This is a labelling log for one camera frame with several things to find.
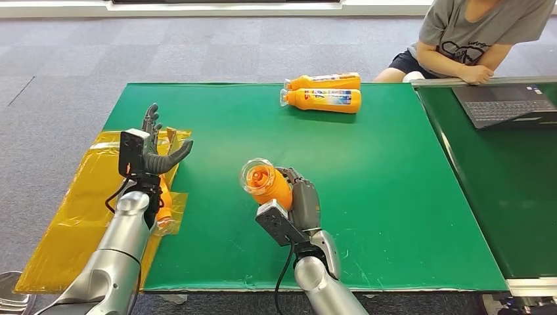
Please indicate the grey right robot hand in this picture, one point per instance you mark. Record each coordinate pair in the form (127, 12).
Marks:
(307, 204)

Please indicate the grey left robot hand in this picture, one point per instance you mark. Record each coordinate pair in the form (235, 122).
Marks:
(163, 163)

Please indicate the person's right hand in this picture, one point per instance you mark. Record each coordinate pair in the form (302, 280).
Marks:
(478, 75)

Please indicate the orange bottle with clear cap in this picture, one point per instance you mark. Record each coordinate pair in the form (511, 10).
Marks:
(267, 187)

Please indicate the orange bottle with white label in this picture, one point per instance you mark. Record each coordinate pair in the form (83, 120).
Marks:
(165, 213)

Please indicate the orange bottle with blue label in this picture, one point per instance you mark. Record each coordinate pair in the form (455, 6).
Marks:
(326, 101)

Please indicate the orange bottle with narrow label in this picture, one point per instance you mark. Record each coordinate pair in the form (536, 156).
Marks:
(330, 81)

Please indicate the dark grey laptop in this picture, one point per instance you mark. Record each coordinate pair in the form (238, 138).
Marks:
(500, 106)

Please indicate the person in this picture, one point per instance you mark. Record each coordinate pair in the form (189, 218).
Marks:
(470, 26)

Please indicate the green table mat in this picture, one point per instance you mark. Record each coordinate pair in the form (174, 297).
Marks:
(348, 174)

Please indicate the white round stool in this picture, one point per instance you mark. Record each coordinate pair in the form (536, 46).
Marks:
(412, 77)

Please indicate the green table with metal rim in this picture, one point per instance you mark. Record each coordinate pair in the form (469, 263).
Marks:
(513, 195)

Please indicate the yellow plastic sheet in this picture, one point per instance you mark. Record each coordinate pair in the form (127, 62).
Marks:
(65, 243)

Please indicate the white paper scrap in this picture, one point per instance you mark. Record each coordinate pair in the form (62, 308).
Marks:
(174, 299)

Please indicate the silver metal base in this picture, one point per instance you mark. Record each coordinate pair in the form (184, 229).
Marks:
(13, 295)

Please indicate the dark equipment under table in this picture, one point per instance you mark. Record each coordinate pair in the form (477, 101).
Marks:
(522, 306)

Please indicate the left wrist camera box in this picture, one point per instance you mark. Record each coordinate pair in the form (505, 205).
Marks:
(132, 150)

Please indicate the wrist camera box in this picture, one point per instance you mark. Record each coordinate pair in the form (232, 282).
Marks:
(132, 150)
(278, 224)

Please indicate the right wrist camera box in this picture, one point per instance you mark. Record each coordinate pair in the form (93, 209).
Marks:
(278, 224)

